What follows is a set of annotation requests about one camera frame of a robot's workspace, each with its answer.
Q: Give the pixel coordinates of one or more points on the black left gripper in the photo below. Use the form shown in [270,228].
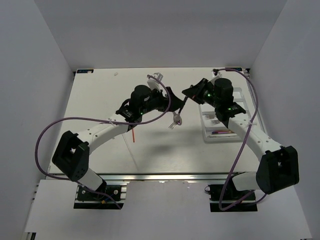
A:
[163,100]

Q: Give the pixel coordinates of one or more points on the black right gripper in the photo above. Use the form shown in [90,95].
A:
[196,91]

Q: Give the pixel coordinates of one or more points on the green handled fork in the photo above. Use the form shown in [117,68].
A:
[209,116]

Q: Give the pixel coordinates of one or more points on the black handled fork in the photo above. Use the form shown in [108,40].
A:
[173,125]

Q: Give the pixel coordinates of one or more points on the white chopstick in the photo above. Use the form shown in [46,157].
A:
[131,154]

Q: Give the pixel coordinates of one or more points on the pink handled spoon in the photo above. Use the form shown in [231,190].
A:
[178,119]

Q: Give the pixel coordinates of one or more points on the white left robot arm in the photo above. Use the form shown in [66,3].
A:
[73,150]

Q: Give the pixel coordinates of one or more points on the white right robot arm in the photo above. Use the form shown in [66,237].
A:
[278,165]

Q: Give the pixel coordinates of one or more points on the orange chopstick near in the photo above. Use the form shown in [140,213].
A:
[133,135]

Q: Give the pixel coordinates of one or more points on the white cutlery tray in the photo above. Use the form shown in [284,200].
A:
[239,98]

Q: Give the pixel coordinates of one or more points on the iridescent rainbow knife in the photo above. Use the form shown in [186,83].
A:
[220,132]

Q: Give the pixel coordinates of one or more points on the left blue corner sticker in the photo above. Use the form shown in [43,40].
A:
[85,71]

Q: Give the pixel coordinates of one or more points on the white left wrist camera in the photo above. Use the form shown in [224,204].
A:
[154,81]

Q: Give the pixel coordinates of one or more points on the aluminium table front rail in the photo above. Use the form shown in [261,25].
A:
[164,177]

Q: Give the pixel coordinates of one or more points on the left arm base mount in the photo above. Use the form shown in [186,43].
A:
[86,200]

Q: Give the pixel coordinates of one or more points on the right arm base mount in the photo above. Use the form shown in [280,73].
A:
[230,196]

